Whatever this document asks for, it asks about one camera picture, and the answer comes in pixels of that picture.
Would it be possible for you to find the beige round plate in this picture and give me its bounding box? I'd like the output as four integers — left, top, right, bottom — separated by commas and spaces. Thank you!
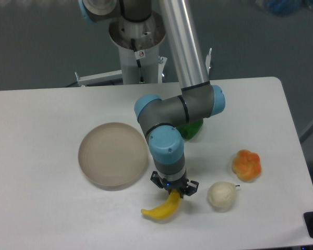
78, 122, 148, 189

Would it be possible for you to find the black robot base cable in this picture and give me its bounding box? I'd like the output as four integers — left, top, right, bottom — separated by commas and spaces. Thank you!
130, 38, 145, 84

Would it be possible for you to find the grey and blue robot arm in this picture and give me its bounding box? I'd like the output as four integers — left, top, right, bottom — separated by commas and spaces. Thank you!
79, 1, 225, 196

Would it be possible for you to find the green toy bell pepper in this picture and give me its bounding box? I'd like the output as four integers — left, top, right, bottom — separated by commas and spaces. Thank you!
176, 119, 203, 141

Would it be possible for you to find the white toy garlic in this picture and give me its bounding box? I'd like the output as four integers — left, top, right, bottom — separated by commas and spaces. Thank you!
207, 181, 239, 208

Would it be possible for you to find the white metal frame bracket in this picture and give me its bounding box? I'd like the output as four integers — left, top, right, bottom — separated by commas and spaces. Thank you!
72, 70, 123, 86

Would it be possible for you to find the blue plastic bag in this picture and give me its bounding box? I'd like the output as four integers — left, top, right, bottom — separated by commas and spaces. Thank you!
264, 0, 302, 16

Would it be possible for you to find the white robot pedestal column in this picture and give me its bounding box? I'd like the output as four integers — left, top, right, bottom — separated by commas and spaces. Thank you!
109, 11, 165, 85

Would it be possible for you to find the white upright metal post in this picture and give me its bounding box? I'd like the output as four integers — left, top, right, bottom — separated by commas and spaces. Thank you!
205, 48, 213, 74

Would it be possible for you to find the yellow toy banana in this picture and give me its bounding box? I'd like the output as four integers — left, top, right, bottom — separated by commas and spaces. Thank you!
141, 190, 181, 220

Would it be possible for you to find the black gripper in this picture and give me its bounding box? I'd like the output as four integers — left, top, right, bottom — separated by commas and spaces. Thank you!
150, 171, 199, 198

